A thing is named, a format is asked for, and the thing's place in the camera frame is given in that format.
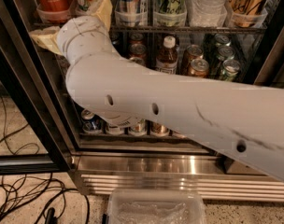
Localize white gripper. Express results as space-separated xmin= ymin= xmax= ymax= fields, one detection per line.
xmin=29 ymin=0 xmax=117 ymax=65

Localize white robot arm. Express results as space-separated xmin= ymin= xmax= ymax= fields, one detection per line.
xmin=30 ymin=15 xmax=284 ymax=182

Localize red Coca-Cola can behind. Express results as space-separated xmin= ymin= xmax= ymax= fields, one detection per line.
xmin=128 ymin=44 xmax=147 ymax=63

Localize blue can bottom shelf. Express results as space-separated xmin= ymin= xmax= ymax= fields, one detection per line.
xmin=81 ymin=109 xmax=102 ymax=133

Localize small tea bottle bottom shelf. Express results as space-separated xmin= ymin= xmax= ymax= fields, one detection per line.
xmin=106 ymin=123 xmax=124 ymax=135

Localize orange LaCroix can behind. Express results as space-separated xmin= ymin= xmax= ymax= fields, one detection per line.
xmin=180 ymin=44 xmax=204 ymax=75

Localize fridge glass door left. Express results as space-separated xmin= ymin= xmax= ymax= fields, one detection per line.
xmin=0 ymin=37 xmax=70 ymax=175

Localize orange LaCroix can front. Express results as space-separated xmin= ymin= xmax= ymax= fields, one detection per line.
xmin=187 ymin=59 xmax=209 ymax=77

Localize clear water bottle top shelf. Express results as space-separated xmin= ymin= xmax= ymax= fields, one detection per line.
xmin=187 ymin=0 xmax=227 ymax=27

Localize orange gold can bottom shelf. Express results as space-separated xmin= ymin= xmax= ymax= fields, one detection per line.
xmin=150 ymin=122 xmax=169 ymax=137

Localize stainless steel fridge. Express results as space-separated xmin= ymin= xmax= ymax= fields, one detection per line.
xmin=0 ymin=0 xmax=284 ymax=203

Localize green LaCroix can middle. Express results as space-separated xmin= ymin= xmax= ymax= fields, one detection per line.
xmin=210 ymin=46 xmax=235 ymax=78

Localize green LaCroix can front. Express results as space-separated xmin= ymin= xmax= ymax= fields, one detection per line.
xmin=219 ymin=60 xmax=241 ymax=81

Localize orange LaCroix can top shelf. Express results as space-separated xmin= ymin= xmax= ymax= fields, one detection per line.
xmin=228 ymin=0 xmax=267 ymax=28

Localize brown iced tea bottle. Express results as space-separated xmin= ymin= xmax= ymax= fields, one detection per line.
xmin=155 ymin=35 xmax=178 ymax=74

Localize clear plastic bin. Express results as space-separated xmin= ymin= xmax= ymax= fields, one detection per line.
xmin=106 ymin=189 xmax=206 ymax=224

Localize black floor cables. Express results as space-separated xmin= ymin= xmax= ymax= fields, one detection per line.
xmin=0 ymin=93 xmax=91 ymax=224

